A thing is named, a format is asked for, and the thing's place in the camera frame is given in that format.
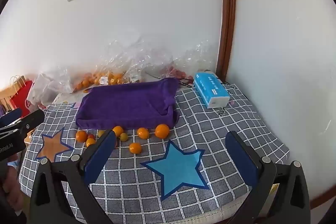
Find large round orange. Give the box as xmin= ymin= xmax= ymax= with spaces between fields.
xmin=75 ymin=130 xmax=88 ymax=143

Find oval orange fruit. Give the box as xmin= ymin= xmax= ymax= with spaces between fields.
xmin=85 ymin=138 xmax=96 ymax=147

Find orange tangerine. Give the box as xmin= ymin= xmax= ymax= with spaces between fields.
xmin=112 ymin=126 xmax=124 ymax=138

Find yellow green small fruit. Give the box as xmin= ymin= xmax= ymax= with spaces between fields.
xmin=120 ymin=132 xmax=129 ymax=142

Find small orange mandarin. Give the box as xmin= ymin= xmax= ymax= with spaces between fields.
xmin=129 ymin=143 xmax=142 ymax=155

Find large orange mandarin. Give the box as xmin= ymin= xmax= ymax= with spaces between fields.
xmin=154 ymin=124 xmax=170 ymax=139

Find person's left hand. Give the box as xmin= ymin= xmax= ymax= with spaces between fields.
xmin=1 ymin=153 xmax=24 ymax=215

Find red paper gift bag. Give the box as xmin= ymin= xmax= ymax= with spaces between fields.
xmin=10 ymin=76 xmax=33 ymax=118

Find white plastic bag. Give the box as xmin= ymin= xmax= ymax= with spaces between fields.
xmin=27 ymin=72 xmax=63 ymax=107

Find clear bag of mandarins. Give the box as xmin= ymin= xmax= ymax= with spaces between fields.
xmin=39 ymin=63 xmax=100 ymax=94

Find grey checkered tablecloth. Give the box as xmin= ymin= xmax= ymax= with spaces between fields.
xmin=18 ymin=82 xmax=291 ymax=224

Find clear bag of oranges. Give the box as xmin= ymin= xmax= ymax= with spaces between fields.
xmin=92 ymin=37 xmax=174 ymax=86

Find purple towel covered tray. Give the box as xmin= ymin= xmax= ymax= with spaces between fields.
xmin=76 ymin=78 xmax=179 ymax=130

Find blue tissue pack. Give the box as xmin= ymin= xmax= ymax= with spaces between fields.
xmin=194 ymin=72 xmax=230 ymax=109

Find clear bag of red fruit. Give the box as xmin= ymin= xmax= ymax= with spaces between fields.
xmin=166 ymin=40 xmax=218 ymax=83

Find brown wooden door frame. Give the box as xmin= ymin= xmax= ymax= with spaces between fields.
xmin=216 ymin=0 xmax=236 ymax=81

